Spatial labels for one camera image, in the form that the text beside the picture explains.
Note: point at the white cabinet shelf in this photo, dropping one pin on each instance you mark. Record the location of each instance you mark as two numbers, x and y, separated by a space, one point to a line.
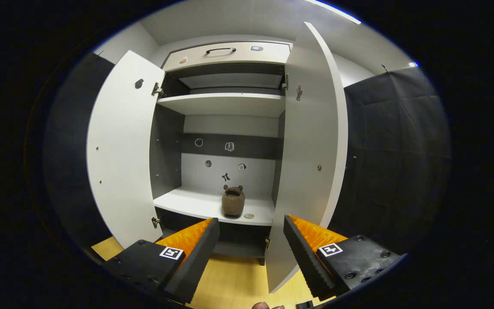
221 105
191 204

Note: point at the white shoe cabinet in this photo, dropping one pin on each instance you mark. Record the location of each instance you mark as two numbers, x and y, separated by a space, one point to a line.
195 176

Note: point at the brown shoe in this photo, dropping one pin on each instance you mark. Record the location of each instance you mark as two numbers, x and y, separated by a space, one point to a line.
233 204

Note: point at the black backdrop cloth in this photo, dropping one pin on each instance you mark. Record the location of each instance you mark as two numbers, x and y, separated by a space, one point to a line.
397 150

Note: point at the long ceiling light strip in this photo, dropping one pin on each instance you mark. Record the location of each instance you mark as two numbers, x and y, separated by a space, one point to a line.
337 10

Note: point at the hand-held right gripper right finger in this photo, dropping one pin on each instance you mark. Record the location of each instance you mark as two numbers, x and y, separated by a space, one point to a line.
305 262

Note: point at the beige cabinet drawer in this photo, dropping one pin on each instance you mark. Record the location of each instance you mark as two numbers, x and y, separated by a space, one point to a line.
247 58

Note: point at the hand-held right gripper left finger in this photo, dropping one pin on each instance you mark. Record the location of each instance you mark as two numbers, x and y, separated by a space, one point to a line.
195 262

